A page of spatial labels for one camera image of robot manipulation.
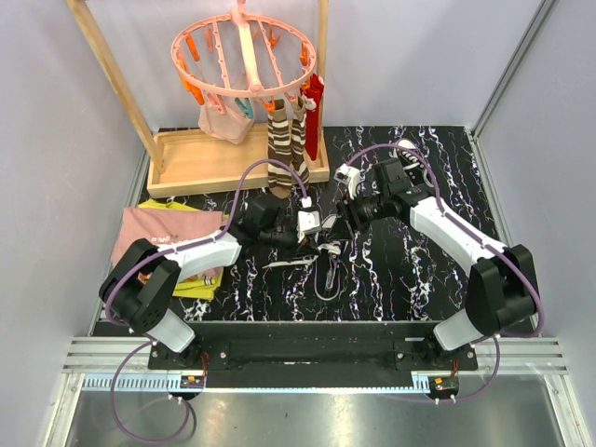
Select yellow folded t-shirt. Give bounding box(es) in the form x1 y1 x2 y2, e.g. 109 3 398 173
138 199 223 301

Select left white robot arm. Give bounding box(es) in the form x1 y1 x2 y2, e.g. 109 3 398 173
99 196 312 369

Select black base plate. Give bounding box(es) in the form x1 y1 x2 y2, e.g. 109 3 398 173
92 319 536 373

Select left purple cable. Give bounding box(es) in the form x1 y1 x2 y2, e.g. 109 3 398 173
102 158 314 440

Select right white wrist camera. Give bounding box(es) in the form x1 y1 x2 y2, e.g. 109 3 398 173
333 164 361 199

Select white shoelace sneaker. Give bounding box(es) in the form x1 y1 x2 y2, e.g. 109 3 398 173
264 241 342 268

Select purple cable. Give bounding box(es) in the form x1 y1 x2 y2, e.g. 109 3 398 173
102 158 314 440
344 142 547 406

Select black marble pattern mat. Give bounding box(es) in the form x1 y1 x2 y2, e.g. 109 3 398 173
170 126 498 322

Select pink cloth hanging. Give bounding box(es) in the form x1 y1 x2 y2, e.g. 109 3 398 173
198 99 254 144

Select black sneaker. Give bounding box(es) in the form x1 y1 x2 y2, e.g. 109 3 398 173
314 214 342 303
398 139 443 210

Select aluminium rail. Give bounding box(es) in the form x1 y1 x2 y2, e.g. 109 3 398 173
63 337 567 394

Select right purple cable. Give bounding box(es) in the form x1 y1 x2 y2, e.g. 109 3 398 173
344 142 547 406

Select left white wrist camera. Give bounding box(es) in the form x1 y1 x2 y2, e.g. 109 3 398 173
297 210 322 240

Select wooden rack frame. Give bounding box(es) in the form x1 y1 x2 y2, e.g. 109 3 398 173
65 0 331 198

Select brown striped sock left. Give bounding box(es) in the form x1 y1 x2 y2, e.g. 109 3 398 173
267 99 292 199

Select brown striped sock right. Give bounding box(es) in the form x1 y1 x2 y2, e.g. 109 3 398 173
291 97 310 185

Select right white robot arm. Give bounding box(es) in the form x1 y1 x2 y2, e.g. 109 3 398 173
334 159 540 370

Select pink round clip hanger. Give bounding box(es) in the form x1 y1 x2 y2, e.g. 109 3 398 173
170 1 326 120

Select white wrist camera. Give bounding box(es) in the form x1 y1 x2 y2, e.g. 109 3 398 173
297 210 322 240
333 164 361 199

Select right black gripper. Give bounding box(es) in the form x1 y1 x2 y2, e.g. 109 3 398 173
327 189 389 244

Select pink folded t-shirt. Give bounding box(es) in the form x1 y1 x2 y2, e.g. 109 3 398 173
111 200 226 266

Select brown striped sock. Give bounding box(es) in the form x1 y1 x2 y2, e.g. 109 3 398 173
291 97 310 185
267 99 292 199

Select red sock hanging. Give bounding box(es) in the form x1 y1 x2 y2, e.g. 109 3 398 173
305 74 324 161

